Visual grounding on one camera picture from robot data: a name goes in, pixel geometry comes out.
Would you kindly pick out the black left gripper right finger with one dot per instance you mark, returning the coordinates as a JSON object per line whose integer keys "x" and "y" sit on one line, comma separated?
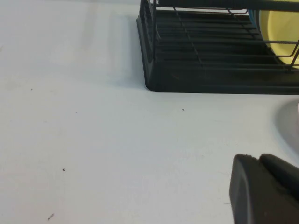
{"x": 282, "y": 172}

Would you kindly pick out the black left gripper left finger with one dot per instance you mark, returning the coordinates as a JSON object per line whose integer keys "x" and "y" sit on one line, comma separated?
{"x": 257, "y": 198}

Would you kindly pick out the yellow round plate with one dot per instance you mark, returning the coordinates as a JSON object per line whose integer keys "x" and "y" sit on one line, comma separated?
{"x": 280, "y": 28}

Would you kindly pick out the pink round plate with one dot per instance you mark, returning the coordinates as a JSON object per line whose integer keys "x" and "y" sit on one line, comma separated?
{"x": 292, "y": 126}

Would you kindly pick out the blue round plate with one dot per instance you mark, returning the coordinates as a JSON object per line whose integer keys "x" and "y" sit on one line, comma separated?
{"x": 253, "y": 17}

